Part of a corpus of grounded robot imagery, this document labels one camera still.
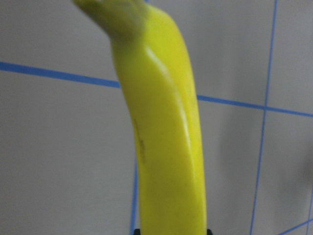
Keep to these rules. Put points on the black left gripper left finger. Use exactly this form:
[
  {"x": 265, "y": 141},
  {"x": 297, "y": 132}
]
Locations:
[{"x": 137, "y": 232}]

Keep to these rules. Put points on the brown paper table mat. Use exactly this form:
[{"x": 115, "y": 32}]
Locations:
[{"x": 66, "y": 143}]

